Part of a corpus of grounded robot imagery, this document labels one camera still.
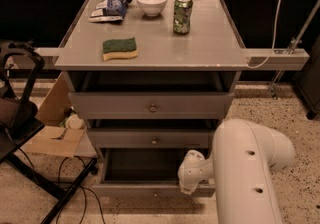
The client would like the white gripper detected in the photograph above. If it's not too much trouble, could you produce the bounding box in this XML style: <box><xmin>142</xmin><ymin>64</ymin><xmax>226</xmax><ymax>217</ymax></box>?
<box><xmin>185</xmin><ymin>150</ymin><xmax>205</xmax><ymax>163</ymax></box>

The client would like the grey bottom drawer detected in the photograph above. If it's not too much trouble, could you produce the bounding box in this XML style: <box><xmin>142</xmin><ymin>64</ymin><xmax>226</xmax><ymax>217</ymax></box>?
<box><xmin>90</xmin><ymin>148</ymin><xmax>216</xmax><ymax>199</ymax></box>

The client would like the grey drawer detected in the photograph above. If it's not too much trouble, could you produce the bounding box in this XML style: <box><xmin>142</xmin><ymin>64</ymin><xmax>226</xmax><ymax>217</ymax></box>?
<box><xmin>69</xmin><ymin>92</ymin><xmax>234</xmax><ymax>120</ymax></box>
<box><xmin>90</xmin><ymin>148</ymin><xmax>216</xmax><ymax>199</ymax></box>
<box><xmin>87</xmin><ymin>128</ymin><xmax>214</xmax><ymax>148</ymax></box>

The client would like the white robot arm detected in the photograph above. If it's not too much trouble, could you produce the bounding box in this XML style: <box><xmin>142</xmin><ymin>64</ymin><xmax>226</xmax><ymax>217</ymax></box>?
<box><xmin>178</xmin><ymin>119</ymin><xmax>295</xmax><ymax>224</ymax></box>

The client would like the grey middle drawer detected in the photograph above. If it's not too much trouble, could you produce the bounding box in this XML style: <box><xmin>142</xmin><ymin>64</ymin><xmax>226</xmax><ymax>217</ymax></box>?
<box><xmin>87</xmin><ymin>128</ymin><xmax>214</xmax><ymax>148</ymax></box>

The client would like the grey drawer cabinet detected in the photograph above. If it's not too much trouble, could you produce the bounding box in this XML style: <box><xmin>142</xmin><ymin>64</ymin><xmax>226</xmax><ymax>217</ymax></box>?
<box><xmin>53</xmin><ymin>0</ymin><xmax>250</xmax><ymax>172</ymax></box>

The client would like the grey top drawer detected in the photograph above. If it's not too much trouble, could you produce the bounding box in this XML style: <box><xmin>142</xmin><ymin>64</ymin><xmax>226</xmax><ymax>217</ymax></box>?
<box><xmin>69</xmin><ymin>92</ymin><xmax>234</xmax><ymax>120</ymax></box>

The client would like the white plastic bottle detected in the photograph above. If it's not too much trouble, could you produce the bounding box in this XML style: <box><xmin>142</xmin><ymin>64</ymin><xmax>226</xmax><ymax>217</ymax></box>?
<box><xmin>65</xmin><ymin>114</ymin><xmax>84</xmax><ymax>129</ymax></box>

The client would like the green yellow sponge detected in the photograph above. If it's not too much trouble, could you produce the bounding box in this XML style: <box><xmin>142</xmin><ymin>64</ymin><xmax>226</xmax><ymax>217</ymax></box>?
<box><xmin>103</xmin><ymin>37</ymin><xmax>138</xmax><ymax>61</ymax></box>

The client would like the black cabinet at right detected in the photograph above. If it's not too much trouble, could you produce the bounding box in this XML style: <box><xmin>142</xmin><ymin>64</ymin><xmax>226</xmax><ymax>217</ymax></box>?
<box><xmin>294</xmin><ymin>36</ymin><xmax>320</xmax><ymax>120</ymax></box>

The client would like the cardboard box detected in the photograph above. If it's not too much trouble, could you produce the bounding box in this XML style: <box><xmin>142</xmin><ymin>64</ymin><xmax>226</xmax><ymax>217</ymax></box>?
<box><xmin>23</xmin><ymin>74</ymin><xmax>84</xmax><ymax>157</ymax></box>

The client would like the green soda can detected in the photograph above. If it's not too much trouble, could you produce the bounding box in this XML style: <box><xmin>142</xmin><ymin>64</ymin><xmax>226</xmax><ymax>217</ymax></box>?
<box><xmin>173</xmin><ymin>0</ymin><xmax>193</xmax><ymax>34</ymax></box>

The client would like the metal clamp rod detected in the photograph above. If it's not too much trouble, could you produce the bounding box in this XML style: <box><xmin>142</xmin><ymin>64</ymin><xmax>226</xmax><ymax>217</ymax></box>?
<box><xmin>268</xmin><ymin>0</ymin><xmax>320</xmax><ymax>99</ymax></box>

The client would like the white ceramic bowl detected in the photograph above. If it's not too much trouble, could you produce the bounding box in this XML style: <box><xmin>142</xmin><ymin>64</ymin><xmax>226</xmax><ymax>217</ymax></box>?
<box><xmin>136</xmin><ymin>0</ymin><xmax>168</xmax><ymax>17</ymax></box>

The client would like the blue chip bag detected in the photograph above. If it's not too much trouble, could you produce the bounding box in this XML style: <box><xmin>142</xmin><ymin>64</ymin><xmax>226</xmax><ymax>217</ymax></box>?
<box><xmin>89</xmin><ymin>0</ymin><xmax>133</xmax><ymax>23</ymax></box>

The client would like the black chair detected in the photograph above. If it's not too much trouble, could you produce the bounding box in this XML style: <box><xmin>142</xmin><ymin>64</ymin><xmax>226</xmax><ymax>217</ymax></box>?
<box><xmin>0</xmin><ymin>40</ymin><xmax>97</xmax><ymax>224</ymax></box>

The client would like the black floor cable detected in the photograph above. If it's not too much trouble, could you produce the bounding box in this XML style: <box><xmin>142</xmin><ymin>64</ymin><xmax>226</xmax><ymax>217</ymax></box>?
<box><xmin>54</xmin><ymin>156</ymin><xmax>106</xmax><ymax>224</ymax></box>

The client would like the grey aluminium rail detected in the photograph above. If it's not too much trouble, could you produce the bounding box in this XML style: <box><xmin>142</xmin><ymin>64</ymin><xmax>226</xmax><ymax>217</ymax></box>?
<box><xmin>243</xmin><ymin>48</ymin><xmax>309</xmax><ymax>71</ymax></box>

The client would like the white cable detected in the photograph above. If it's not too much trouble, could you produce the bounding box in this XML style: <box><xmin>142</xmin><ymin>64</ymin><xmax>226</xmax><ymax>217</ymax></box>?
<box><xmin>245</xmin><ymin>0</ymin><xmax>283</xmax><ymax>70</ymax></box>

